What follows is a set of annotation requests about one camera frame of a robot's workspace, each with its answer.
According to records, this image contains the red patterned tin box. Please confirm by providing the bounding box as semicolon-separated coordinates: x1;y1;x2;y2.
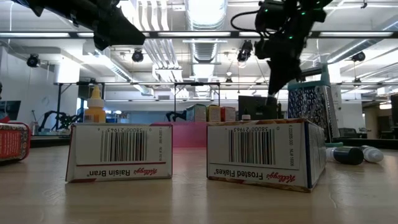
0;116;32;162

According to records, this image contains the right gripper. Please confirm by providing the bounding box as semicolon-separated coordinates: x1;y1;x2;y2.
254;29;312;105

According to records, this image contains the small yellow carton box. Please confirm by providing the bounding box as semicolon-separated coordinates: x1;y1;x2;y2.
206;105;223;123

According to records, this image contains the Raisin Bran cereal box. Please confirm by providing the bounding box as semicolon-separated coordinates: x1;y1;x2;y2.
65;122;174;184

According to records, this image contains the Frosted Flakes cereal box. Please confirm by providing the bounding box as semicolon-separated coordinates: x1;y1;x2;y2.
206;117;328;194

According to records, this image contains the black ceiling camera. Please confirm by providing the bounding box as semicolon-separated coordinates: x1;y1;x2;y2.
236;39;254;63
26;54;40;68
351;51;367;63
131;49;145;63

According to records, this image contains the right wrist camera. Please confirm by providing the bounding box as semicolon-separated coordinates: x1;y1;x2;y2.
254;2;282;32

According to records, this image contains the black aluminium rig frame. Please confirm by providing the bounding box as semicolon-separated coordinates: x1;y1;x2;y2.
0;30;398;149

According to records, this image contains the black background frame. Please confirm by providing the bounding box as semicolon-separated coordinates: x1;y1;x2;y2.
55;81;222;131

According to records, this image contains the small red cereal box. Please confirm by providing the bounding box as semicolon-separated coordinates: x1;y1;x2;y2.
220;106;237;123

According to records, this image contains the steel box grater teal trim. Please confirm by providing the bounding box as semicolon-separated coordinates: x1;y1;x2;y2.
287;63;345;148

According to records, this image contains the pink plastic tray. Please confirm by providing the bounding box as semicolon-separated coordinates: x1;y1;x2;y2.
151;121;209;148

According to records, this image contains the silver ventilation duct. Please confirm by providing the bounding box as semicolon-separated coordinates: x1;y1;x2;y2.
185;0;228;65

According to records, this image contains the small green carton box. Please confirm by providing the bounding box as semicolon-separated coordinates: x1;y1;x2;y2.
185;103;208;123

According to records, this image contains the black background monitor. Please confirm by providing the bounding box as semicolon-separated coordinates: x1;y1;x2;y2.
238;95;279;121

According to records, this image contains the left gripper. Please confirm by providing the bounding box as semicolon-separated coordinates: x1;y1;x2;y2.
55;0;146;51

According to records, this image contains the yellow squeeze bottle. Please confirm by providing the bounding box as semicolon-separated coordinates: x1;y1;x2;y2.
83;85;107;124

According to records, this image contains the small white-capped dropper bottle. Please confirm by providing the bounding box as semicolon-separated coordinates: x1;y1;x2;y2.
359;144;385;164
325;145;365;166

